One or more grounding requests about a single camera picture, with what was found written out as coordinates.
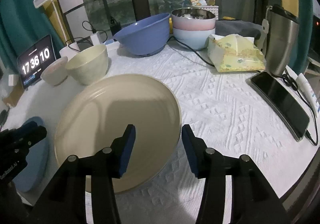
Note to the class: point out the small white pink bowl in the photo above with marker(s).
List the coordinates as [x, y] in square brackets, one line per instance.
[56, 72]

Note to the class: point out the white tube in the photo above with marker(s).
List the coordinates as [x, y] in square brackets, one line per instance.
[308, 92]

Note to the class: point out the white charger adapter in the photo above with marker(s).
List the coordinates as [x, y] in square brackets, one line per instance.
[95, 38]

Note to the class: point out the large blue bowl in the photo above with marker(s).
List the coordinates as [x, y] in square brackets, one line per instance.
[145, 37]

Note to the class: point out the black round mouse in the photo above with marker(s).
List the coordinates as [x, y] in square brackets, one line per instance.
[3, 117]

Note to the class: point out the cardboard box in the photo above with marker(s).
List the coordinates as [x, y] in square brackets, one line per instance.
[13, 98]

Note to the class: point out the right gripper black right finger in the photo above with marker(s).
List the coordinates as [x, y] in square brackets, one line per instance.
[253, 198]

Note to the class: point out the beige plate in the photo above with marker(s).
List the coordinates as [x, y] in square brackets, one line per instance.
[103, 110]

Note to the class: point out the cream bowl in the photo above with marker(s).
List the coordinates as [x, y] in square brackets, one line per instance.
[90, 65]

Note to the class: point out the black smartphone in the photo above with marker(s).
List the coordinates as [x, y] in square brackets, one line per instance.
[282, 102]

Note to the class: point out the white textured tablecloth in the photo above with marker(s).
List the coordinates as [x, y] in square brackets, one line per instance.
[223, 110]

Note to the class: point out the pink steel-lined bowl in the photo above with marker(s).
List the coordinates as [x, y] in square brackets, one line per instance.
[193, 19]

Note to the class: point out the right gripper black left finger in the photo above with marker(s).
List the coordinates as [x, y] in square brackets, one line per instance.
[63, 200]

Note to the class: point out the snack items pile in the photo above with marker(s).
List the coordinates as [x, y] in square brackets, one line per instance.
[189, 3]

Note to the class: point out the grey folded cloth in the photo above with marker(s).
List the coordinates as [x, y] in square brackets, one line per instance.
[243, 28]

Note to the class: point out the small white box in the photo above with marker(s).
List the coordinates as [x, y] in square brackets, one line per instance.
[13, 79]

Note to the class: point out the pale blue bowl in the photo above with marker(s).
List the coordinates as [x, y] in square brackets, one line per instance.
[197, 40]

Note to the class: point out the white round container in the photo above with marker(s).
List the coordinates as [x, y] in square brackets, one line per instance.
[70, 50]

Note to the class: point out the steel tumbler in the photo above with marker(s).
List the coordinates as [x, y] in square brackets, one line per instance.
[281, 28]

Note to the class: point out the tablet showing clock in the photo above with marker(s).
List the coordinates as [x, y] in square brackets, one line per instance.
[35, 60]

